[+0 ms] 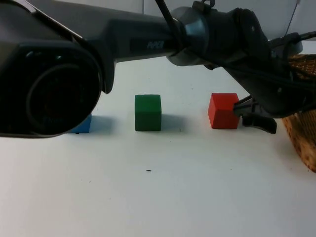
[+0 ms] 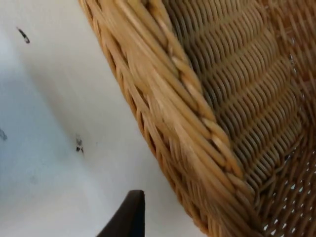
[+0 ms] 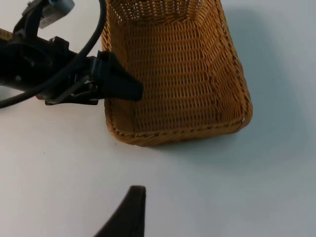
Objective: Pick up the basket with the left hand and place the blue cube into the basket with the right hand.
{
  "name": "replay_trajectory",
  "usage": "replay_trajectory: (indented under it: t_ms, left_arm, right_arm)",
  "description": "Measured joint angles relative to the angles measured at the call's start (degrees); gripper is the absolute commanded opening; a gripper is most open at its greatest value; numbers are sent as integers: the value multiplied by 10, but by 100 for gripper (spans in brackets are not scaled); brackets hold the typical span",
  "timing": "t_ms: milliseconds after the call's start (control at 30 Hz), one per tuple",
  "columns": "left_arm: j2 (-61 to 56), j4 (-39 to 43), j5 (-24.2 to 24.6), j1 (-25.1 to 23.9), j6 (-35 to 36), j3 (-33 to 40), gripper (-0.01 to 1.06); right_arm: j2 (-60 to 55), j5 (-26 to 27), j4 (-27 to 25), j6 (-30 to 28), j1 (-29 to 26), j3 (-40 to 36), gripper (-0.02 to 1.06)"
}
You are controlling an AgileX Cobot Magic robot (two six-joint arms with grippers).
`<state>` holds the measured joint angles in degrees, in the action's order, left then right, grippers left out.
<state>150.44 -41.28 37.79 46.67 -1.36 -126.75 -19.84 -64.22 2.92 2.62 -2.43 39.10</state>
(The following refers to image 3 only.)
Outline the pale brown wicker basket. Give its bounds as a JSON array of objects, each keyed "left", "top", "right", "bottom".
[{"left": 101, "top": 0, "right": 253, "bottom": 147}]

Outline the black cable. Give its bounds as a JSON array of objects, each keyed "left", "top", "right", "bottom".
[{"left": 0, "top": 0, "right": 108, "bottom": 109}]

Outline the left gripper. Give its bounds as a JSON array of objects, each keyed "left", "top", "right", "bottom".
[{"left": 43, "top": 36, "right": 145, "bottom": 106}]

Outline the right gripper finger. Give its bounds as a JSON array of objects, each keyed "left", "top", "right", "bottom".
[{"left": 93, "top": 185, "right": 147, "bottom": 237}]

